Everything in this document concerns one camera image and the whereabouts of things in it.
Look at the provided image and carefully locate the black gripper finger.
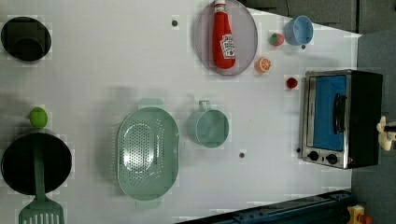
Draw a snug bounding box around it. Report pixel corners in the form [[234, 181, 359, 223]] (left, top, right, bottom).
[[384, 123, 396, 133]]

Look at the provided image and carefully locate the peeled plush banana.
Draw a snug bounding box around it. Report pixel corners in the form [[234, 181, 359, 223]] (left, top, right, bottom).
[[376, 116, 396, 151]]

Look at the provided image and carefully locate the silver black toaster oven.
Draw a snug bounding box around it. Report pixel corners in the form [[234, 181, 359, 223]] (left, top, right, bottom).
[[301, 69, 383, 169]]

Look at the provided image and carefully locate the yellow red toy object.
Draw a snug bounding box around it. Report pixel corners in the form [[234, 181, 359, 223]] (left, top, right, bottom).
[[347, 204, 373, 224]]

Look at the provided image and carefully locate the red plush strawberry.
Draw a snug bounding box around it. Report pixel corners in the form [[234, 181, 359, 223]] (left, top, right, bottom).
[[286, 77, 298, 89]]

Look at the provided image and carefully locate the light blue bowl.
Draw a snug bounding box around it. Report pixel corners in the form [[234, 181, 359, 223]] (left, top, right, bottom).
[[284, 15, 314, 46]]

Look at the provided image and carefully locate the plush orange slice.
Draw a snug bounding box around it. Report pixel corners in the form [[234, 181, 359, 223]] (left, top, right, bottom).
[[255, 57, 272, 74]]

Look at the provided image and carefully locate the plush strawberry with green top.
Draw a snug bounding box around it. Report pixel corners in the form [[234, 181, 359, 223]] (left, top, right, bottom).
[[269, 33, 284, 47]]

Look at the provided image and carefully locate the teal measuring cup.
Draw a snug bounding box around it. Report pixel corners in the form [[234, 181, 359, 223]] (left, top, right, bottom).
[[187, 100, 230, 148]]

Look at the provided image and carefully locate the grey round plate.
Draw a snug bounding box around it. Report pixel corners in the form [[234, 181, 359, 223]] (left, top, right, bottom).
[[194, 0, 258, 76]]

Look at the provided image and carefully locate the red plush ketchup bottle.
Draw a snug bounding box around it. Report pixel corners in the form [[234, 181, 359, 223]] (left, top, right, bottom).
[[212, 0, 235, 69]]

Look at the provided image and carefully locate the green oval colander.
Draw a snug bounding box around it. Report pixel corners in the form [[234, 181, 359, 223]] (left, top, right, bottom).
[[117, 98, 179, 210]]

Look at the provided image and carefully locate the green lime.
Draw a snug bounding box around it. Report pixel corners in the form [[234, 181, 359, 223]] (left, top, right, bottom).
[[29, 107, 48, 129]]

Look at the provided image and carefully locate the green slotted spatula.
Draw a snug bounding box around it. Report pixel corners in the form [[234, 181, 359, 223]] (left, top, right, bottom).
[[19, 139, 64, 224]]

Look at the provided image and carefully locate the black pan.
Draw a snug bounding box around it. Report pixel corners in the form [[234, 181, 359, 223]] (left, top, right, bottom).
[[1, 133, 72, 195]]

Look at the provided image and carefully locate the dark blue metal frame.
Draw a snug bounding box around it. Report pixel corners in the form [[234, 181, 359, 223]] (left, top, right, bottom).
[[177, 190, 357, 224]]

